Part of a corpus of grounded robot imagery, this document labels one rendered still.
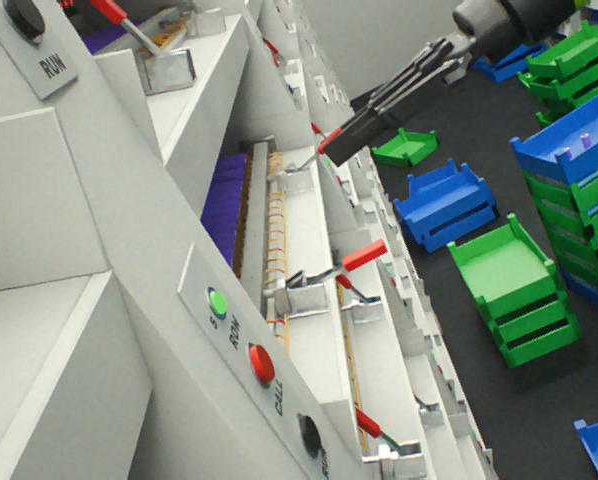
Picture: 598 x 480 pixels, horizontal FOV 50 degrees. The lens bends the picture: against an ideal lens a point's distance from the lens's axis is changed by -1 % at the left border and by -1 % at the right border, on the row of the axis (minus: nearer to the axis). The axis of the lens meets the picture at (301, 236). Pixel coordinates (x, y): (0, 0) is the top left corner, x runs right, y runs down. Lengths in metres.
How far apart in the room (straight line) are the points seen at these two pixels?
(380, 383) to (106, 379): 0.57
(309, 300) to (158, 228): 0.28
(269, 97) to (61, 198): 0.72
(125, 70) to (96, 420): 0.15
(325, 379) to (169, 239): 0.22
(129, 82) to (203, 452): 0.15
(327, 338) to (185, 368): 0.27
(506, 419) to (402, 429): 0.97
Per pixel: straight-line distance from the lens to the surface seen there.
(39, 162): 0.19
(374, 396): 0.72
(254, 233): 0.61
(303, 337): 0.49
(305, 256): 0.60
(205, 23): 0.71
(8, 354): 0.18
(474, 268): 1.85
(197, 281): 0.25
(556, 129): 1.76
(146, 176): 0.26
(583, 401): 1.62
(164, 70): 0.45
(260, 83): 0.89
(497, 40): 0.72
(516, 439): 1.59
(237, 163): 0.85
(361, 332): 0.82
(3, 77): 0.21
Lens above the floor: 1.15
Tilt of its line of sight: 23 degrees down
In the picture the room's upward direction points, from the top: 30 degrees counter-clockwise
